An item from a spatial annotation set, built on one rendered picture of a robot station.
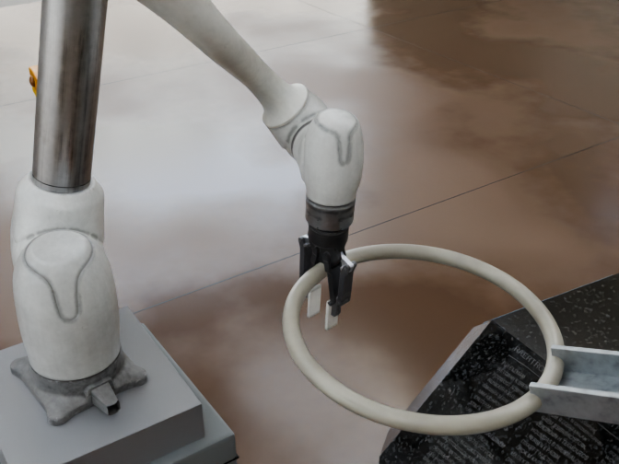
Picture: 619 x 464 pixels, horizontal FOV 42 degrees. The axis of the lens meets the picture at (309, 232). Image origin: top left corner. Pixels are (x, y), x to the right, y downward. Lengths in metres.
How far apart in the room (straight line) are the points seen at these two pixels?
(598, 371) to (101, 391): 0.82
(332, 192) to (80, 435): 0.58
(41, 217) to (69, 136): 0.15
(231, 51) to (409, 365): 1.79
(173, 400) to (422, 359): 1.59
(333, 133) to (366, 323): 1.75
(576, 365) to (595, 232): 2.40
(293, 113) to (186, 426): 0.58
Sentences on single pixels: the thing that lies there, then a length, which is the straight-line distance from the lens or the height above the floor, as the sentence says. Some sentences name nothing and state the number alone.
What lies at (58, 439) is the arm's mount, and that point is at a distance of 1.39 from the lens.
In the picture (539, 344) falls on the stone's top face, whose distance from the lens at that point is 1.58.
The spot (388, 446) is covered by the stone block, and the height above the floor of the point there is 0.64.
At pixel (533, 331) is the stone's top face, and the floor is 0.87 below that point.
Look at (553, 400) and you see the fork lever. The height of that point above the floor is 0.96.
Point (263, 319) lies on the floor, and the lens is 3.04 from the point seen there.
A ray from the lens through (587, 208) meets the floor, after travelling 3.97.
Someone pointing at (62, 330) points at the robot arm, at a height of 1.05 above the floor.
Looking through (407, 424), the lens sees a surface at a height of 0.96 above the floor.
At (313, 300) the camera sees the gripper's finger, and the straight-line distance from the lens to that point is 1.59.
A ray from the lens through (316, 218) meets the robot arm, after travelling 1.42.
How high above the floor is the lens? 1.82
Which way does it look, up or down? 31 degrees down
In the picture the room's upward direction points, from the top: straight up
